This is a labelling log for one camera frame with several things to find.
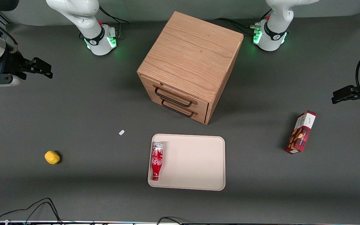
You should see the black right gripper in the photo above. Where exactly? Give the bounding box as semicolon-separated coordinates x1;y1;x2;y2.
0;50;53;79

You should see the red coke bottle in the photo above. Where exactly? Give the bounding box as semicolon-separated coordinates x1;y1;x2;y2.
151;141;165;181

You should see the beige rectangular tray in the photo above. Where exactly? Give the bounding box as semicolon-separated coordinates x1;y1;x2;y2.
147;134;226;191

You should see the red plaid cookie box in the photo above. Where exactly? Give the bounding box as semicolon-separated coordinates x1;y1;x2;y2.
285;110;317;154

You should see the yellow lemon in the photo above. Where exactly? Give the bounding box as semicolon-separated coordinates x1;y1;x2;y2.
44;150;61;165

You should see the wooden drawer cabinet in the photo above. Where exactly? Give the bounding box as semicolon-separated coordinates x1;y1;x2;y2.
137;11;244;125

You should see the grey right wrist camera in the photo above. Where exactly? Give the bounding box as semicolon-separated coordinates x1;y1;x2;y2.
0;73;21;88

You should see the aluminium frame rail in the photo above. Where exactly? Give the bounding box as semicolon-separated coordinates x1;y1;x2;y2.
0;11;12;26

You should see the black arm base cable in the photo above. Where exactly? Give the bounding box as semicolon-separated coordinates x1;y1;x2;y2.
98;6;130;39
214;17;261;36

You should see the black table edge cable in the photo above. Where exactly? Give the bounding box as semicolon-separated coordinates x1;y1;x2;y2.
156;216;184;225
0;197;62;224

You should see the black metal drawer handle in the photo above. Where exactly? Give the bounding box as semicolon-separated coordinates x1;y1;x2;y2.
161;99;195;118
154;87;193;108

